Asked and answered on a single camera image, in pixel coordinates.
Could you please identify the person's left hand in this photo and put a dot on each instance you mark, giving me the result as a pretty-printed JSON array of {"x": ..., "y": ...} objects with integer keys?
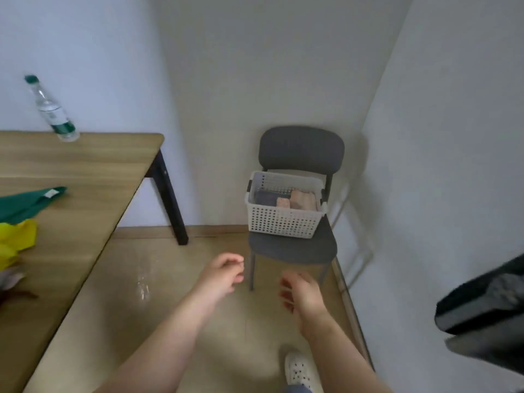
[{"x": 219, "y": 278}]

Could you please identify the person's white dotted slipper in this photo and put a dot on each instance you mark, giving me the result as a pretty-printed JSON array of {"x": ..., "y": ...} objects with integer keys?
[{"x": 301, "y": 370}]

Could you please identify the clear green-label water bottle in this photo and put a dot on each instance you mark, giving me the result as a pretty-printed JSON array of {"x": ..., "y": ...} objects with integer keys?
[{"x": 53, "y": 112}]

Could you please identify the salmon pink scalloped towel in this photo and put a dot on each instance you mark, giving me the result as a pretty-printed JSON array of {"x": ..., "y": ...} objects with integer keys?
[{"x": 283, "y": 202}]

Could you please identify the clear plastic wrap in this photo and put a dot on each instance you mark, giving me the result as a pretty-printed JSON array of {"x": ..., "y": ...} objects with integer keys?
[{"x": 143, "y": 288}]

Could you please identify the dark grey curtain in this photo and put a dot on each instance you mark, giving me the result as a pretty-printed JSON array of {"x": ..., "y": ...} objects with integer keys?
[{"x": 487, "y": 315}]

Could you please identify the pale pink towel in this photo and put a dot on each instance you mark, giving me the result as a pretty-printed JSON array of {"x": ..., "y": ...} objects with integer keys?
[{"x": 305, "y": 198}]

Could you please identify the grey-blue towel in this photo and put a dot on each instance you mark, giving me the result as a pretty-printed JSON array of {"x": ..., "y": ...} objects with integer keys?
[{"x": 266, "y": 198}]

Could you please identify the person's right hand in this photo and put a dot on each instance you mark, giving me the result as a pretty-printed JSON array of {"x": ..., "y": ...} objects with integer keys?
[{"x": 303, "y": 300}]

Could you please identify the lilac dotted white cloth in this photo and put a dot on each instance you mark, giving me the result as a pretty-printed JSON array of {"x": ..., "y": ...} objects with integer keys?
[{"x": 10, "y": 278}]

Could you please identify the grey chair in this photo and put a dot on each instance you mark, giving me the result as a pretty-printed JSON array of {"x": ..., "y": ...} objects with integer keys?
[{"x": 301, "y": 149}]

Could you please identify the green cloth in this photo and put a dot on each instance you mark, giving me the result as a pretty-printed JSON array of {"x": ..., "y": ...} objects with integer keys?
[{"x": 24, "y": 204}]

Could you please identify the white plastic basket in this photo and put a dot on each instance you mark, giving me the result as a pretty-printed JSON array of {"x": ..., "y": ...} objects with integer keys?
[{"x": 282, "y": 225}]

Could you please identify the person's right forearm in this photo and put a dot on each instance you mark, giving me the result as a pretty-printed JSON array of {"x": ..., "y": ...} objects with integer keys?
[{"x": 339, "y": 360}]

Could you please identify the yellow cloth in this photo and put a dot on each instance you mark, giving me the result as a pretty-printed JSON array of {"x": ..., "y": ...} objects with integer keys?
[{"x": 14, "y": 239}]

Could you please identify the wooden table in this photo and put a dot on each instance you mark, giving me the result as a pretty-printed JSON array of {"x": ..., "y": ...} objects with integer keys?
[{"x": 82, "y": 180}]

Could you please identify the person's left forearm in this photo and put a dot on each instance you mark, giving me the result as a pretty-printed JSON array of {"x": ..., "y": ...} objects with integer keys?
[{"x": 163, "y": 356}]

